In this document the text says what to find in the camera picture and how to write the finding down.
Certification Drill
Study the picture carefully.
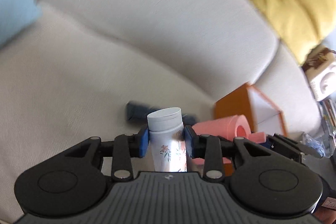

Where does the stack of books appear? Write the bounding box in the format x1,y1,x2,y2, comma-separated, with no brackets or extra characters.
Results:
319,98,335,136

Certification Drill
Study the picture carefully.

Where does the cream bear mini suitcase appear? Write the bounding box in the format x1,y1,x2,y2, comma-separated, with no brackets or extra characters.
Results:
302,44,335,101

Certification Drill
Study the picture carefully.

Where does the orange cardboard box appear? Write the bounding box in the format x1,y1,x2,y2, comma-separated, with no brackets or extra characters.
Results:
213,82,288,177

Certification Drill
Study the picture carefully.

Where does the pink plastic cup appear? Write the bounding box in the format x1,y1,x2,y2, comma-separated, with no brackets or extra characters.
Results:
191,114,267,166

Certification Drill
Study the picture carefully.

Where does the light blue cushion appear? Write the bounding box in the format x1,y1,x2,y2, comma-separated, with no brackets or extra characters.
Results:
1,0,42,47

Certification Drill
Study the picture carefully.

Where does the blue floral cushion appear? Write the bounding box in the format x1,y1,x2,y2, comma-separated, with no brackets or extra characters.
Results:
298,133,325,159

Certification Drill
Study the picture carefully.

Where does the dark green tube bottle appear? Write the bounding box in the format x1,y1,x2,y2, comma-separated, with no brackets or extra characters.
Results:
125,101,199,126

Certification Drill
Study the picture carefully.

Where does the beige fabric sofa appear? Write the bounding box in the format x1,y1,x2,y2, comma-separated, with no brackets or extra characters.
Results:
1,0,321,223

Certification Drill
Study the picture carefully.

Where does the white floral bottle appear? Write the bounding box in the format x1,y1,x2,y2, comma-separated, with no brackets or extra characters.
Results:
147,107,187,172

